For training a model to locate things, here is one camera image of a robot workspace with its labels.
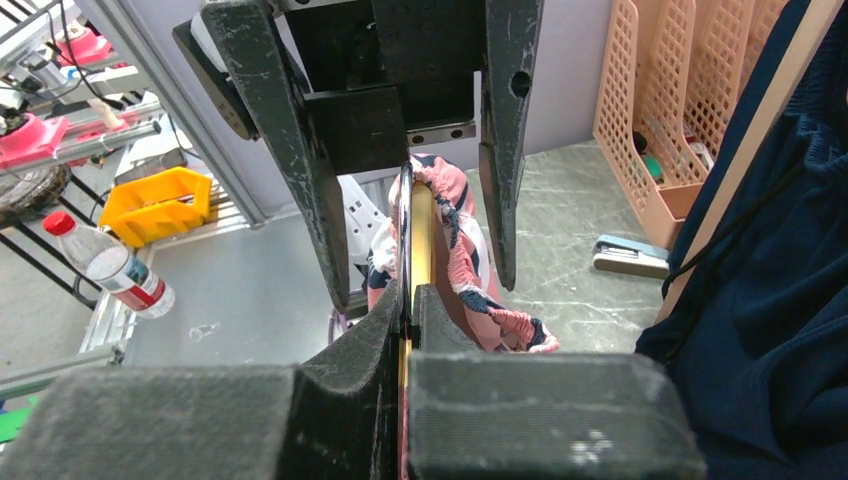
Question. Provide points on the yellow hanger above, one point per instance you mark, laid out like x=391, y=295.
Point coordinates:
x=415, y=212

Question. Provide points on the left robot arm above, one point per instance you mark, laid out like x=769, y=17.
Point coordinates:
x=361, y=218

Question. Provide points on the plastic bottle red label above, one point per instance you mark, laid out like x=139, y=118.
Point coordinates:
x=111, y=265

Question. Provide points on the wooden clothes rack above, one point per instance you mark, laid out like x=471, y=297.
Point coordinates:
x=748, y=146

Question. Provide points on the pink patterned shorts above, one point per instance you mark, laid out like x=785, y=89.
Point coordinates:
x=465, y=276

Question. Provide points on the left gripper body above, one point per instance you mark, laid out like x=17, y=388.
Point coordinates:
x=376, y=77

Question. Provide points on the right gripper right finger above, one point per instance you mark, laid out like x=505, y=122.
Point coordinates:
x=478, y=415

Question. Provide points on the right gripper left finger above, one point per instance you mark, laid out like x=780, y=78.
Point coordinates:
x=333, y=416

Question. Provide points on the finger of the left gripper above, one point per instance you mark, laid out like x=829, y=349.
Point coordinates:
x=512, y=31
x=247, y=38

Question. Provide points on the yellow plastic part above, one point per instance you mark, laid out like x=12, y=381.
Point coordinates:
x=165, y=204

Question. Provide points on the navy blue shorts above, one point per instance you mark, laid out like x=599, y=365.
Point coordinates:
x=756, y=344

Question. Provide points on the green plastic part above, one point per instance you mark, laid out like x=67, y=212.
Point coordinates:
x=12, y=421

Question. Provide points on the beige plastic file organizer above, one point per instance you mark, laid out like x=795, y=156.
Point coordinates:
x=672, y=75

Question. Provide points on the grey stapler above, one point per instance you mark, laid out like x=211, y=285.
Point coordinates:
x=620, y=255

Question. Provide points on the red plastic part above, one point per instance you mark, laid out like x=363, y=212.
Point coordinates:
x=33, y=139

